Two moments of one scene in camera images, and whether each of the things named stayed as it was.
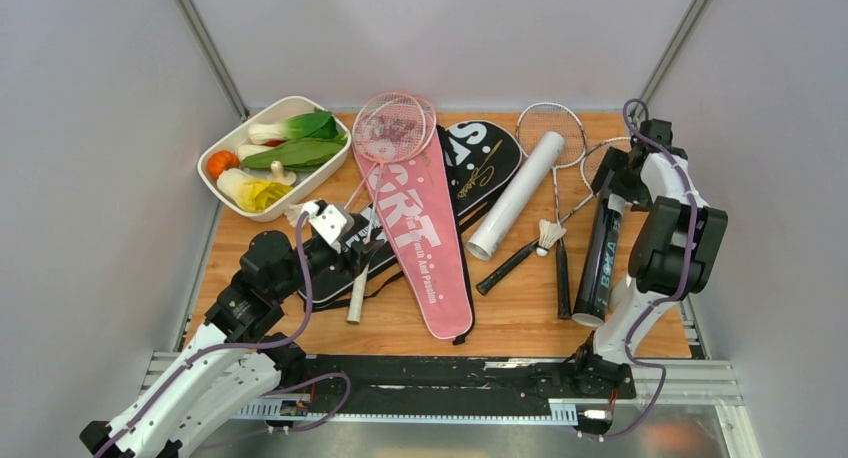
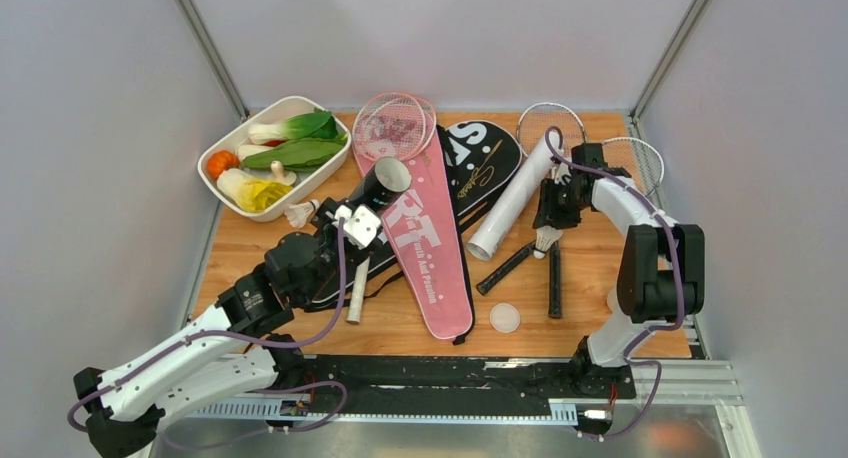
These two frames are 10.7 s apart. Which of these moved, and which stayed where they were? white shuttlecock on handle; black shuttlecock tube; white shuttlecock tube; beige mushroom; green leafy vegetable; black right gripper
Moved: black shuttlecock tube; black right gripper
Stayed: green leafy vegetable; white shuttlecock on handle; beige mushroom; white shuttlecock tube
